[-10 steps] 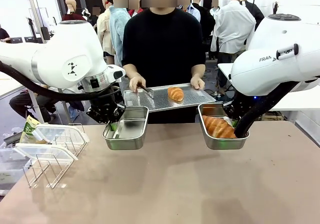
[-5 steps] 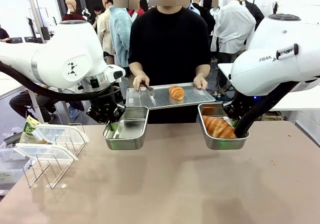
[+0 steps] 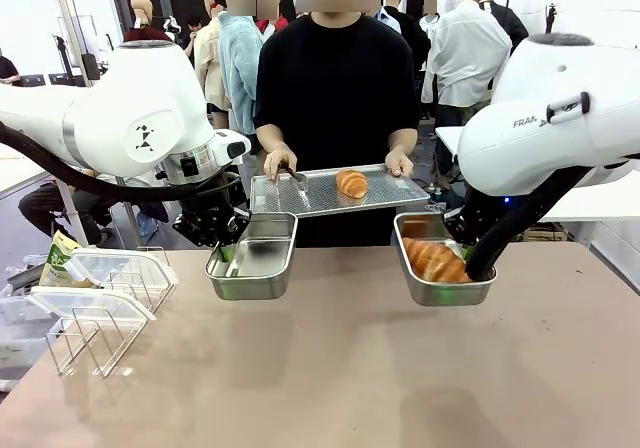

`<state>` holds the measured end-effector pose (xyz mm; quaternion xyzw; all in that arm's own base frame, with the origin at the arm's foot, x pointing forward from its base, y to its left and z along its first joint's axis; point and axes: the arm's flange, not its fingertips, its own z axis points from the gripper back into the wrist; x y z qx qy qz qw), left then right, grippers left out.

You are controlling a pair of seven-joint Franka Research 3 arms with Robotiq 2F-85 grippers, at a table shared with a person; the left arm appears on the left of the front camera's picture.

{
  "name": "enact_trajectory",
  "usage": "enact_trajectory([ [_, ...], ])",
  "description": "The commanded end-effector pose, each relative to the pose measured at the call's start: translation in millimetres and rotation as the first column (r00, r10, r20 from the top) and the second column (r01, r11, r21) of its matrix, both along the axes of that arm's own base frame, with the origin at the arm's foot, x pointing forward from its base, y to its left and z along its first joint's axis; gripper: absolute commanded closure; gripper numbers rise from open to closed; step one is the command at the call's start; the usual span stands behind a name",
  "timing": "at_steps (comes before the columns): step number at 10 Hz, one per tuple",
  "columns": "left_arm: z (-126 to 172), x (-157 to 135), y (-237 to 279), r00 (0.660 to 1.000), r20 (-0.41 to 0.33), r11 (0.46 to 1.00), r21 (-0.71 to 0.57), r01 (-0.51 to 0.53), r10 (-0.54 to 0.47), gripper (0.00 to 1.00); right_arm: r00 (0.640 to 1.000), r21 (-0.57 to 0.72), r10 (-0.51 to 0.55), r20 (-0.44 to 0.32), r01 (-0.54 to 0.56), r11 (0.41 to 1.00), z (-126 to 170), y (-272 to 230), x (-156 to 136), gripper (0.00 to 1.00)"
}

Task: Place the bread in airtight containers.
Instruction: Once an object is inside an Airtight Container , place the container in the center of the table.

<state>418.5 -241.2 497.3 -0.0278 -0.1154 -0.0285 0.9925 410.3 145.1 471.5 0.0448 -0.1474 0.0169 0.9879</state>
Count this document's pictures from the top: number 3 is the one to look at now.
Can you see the person's right forearm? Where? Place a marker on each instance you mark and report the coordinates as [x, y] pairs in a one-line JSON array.
[[270, 138]]

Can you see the rectangular steel container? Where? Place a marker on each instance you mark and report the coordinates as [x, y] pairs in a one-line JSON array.
[[255, 280], [450, 293]]

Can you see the mannequin in beige shirt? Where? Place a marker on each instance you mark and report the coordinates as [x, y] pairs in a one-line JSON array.
[[210, 58]]

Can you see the mannequin in light blue sweater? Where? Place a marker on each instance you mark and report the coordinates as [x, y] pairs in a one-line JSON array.
[[240, 53]]

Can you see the perforated metal baking tray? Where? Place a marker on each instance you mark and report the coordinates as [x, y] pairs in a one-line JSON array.
[[390, 195]]

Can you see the mannequin in black coat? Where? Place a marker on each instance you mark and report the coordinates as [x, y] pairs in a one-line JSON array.
[[412, 38]]

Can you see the mannequin in white shirt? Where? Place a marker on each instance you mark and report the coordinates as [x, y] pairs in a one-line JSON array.
[[465, 53]]

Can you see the black light stand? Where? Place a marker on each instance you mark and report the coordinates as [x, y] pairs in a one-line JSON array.
[[551, 18]]

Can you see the metal tongs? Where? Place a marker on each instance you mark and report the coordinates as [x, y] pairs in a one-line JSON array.
[[300, 178]]

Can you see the person in black t-shirt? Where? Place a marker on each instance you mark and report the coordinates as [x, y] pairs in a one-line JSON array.
[[335, 93]]

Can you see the black monitor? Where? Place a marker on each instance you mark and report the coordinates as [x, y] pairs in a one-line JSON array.
[[34, 80], [62, 79]]

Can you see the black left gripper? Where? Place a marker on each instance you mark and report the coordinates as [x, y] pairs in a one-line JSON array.
[[210, 223]]

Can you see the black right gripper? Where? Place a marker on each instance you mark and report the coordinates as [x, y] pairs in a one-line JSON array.
[[470, 220]]

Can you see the person's left forearm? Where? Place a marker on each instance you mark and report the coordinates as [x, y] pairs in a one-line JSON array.
[[402, 140]]

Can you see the clear plastic container lid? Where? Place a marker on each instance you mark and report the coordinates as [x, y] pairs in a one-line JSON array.
[[90, 305], [125, 265]]

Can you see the person's left hand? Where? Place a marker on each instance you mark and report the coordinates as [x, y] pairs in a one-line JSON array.
[[401, 162]]

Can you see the mannequin in black jacket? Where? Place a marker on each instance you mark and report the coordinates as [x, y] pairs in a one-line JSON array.
[[512, 25]]

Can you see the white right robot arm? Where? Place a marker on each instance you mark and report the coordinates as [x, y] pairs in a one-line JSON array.
[[550, 128]]

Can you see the clear plastic storage bin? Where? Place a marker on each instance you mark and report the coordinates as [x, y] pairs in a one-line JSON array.
[[25, 333]]

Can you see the golden croissant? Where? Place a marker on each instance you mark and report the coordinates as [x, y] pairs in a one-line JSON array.
[[352, 183], [435, 263]]

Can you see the person's right hand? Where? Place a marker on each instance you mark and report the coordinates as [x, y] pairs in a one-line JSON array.
[[277, 165]]

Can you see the mannequin in red top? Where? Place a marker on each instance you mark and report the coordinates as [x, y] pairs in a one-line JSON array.
[[275, 25]]

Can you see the mannequin in dark red jacket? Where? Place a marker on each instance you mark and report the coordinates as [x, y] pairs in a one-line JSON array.
[[142, 18]]

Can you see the grey metal tray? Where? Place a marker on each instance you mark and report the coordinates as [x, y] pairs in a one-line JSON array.
[[25, 278]]

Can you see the green yellow snack bag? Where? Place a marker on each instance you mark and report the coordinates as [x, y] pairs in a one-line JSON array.
[[57, 263]]

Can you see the mannequin in pale blue shirt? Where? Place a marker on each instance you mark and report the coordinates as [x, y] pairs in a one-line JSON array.
[[389, 20]]

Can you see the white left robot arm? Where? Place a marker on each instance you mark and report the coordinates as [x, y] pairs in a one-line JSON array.
[[125, 118]]

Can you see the thin black tripod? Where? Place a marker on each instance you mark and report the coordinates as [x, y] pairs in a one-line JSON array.
[[62, 58]]

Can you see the seated person in white shirt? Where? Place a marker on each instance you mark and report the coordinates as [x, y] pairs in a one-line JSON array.
[[50, 208]]

